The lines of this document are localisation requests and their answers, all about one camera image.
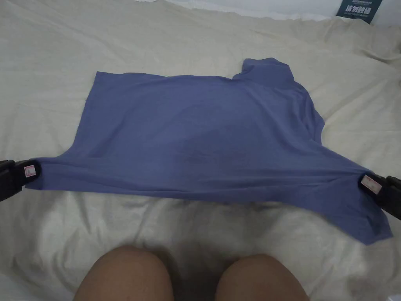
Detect bed with beige sheet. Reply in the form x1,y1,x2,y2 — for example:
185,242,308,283
0,0,401,301

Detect person's legs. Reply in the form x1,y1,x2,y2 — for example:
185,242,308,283
75,244,311,301

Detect blue shirt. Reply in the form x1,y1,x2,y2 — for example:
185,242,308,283
25,57,394,246

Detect dark sign card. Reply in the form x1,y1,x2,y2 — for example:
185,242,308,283
336,0,383,25

